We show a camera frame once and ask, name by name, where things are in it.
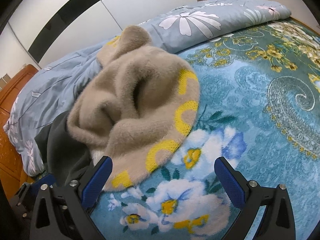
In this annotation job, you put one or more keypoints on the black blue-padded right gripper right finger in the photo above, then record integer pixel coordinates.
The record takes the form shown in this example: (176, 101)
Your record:
(248, 196)

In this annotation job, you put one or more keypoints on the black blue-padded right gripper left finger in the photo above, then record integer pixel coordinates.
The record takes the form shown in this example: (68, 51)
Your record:
(63, 212)

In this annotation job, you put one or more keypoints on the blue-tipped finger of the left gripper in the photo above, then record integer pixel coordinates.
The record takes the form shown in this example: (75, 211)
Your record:
(28, 192)

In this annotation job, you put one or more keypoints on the beige fuzzy knitted sweater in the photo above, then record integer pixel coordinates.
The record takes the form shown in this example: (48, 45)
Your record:
(137, 110)

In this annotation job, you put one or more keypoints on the dark grey garment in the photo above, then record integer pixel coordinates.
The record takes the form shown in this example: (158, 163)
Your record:
(63, 156)

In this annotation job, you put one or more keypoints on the teal floral bed blanket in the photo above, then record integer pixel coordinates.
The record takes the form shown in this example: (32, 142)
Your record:
(259, 108)

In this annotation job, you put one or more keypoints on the white wardrobe with black stripe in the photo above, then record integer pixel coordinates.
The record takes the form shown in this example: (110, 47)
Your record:
(39, 32)

